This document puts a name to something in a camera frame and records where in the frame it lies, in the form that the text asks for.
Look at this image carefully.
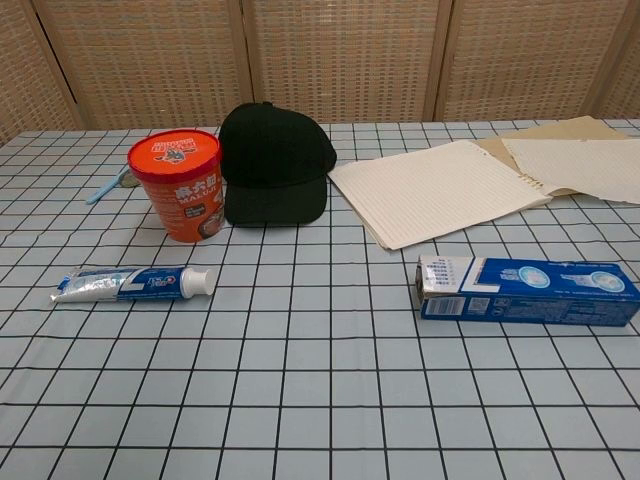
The blue and white toothpaste tube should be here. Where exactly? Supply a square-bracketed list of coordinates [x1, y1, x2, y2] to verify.
[48, 266, 219, 305]

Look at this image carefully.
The blue toothpaste box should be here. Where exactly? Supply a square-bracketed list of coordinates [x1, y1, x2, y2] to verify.
[415, 253, 640, 329]

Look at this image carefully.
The black baseball cap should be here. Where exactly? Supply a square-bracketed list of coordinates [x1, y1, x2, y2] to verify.
[218, 101, 337, 228]

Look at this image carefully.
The open lined notebook brown cover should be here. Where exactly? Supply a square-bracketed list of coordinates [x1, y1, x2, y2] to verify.
[327, 115, 632, 251]

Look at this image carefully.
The blue checkered tablecloth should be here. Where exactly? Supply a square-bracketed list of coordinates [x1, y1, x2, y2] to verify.
[0, 118, 640, 480]

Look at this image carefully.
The orange instant noodle cup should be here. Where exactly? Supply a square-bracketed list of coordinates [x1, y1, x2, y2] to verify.
[126, 130, 223, 245]

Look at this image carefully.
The woven wicker folding screen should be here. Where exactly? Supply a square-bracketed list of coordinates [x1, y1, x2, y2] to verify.
[0, 0, 640, 146]

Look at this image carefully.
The blue toothbrush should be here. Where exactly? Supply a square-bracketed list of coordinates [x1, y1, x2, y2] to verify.
[85, 172, 130, 205]

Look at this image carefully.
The loose torn lined paper sheet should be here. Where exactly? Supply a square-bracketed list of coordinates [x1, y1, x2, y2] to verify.
[501, 137, 640, 206]

